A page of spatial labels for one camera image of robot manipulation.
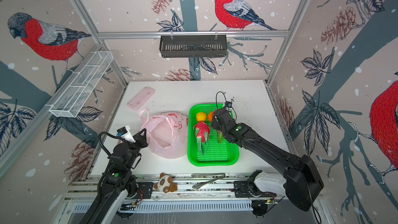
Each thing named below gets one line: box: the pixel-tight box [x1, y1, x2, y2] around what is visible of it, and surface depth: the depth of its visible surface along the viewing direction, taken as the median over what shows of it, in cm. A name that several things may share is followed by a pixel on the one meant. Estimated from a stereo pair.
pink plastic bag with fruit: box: [138, 108, 190, 160], surface depth 83 cm
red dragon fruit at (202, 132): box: [192, 120, 211, 155], surface depth 87 cm
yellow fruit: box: [195, 112, 207, 122], surface depth 97 cm
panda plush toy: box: [152, 172, 178, 193], surface depth 76 cm
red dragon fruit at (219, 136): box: [216, 129, 223, 144], surface depth 85 cm
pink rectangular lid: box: [126, 86, 155, 111], surface depth 113 cm
